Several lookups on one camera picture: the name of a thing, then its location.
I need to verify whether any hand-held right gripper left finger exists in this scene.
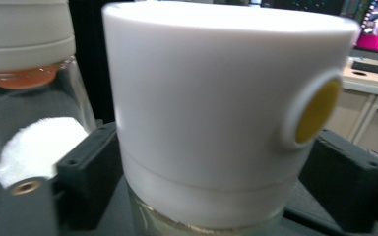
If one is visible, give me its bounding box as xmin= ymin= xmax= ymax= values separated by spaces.
xmin=55 ymin=122 xmax=126 ymax=231

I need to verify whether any dark computer monitor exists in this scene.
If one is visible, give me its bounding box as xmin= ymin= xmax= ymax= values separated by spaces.
xmin=260 ymin=0 xmax=347 ymax=17

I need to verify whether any glass shaker yellow button lid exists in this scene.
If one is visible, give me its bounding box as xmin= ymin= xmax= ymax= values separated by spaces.
xmin=100 ymin=0 xmax=362 ymax=236

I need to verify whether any glass salt shaker white lid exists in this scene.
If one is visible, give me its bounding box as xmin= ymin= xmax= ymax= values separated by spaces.
xmin=0 ymin=0 xmax=98 ymax=190

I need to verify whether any black flat device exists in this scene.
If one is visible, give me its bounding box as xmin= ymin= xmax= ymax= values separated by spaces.
xmin=351 ymin=58 xmax=378 ymax=78

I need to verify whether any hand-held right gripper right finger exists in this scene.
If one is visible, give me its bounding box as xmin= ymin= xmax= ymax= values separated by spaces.
xmin=297 ymin=129 xmax=378 ymax=234

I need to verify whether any beige side desk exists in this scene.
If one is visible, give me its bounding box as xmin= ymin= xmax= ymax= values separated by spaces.
xmin=324 ymin=56 xmax=378 ymax=156

